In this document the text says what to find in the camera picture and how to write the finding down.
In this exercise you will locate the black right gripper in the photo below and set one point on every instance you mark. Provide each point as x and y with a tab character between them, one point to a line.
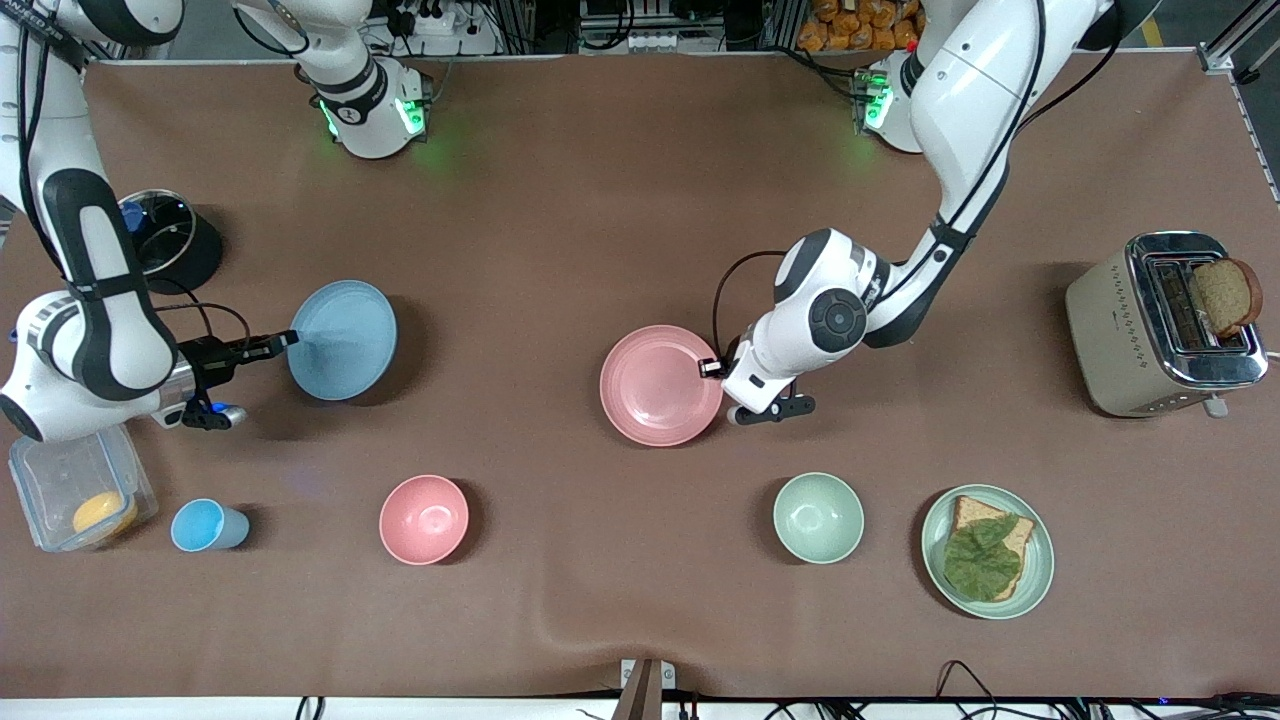
212	359

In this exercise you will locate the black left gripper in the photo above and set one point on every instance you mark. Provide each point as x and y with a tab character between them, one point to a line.
729	357

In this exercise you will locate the pink plate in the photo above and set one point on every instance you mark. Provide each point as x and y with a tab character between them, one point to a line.
655	390

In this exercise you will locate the blue plate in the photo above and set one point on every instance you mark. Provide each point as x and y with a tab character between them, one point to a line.
345	345

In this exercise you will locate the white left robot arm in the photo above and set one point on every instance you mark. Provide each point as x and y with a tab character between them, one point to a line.
960	100

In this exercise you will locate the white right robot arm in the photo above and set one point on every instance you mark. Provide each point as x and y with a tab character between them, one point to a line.
110	330

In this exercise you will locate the glass lid blue knob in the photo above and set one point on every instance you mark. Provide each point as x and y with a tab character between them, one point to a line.
165	230

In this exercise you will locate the green bowl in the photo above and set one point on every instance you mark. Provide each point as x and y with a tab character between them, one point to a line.
818	517

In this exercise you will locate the blue cup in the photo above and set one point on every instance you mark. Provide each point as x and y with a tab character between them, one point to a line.
205	525

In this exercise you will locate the brown table cover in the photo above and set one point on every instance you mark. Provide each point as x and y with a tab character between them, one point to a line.
560	200

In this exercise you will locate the pink bowl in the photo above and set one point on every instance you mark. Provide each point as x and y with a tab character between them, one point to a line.
424	519

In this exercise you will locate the yellow round food piece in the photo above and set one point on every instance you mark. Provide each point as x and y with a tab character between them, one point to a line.
103	513

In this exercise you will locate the clear plastic container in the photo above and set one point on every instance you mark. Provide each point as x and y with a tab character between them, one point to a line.
60	480

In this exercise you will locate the bread slice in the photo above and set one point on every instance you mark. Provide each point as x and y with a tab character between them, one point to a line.
975	513

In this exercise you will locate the green lettuce leaf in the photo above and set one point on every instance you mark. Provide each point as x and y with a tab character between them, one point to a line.
980	562

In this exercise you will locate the small white power strip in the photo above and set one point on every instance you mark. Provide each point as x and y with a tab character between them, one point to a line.
648	42

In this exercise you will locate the white power strip with plugs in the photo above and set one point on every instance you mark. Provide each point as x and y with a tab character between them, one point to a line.
425	18

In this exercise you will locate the bag of orange buns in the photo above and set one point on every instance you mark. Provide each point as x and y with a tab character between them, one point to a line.
860	25

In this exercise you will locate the green plate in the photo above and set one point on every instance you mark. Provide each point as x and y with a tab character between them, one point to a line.
1038	575

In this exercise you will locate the beige chrome toaster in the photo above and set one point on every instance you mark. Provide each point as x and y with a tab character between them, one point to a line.
1110	340

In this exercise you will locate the brown toast slice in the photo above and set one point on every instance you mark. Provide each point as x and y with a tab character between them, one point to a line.
1228	295

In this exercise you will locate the metal table bracket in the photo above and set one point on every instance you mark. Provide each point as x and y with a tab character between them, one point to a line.
647	685

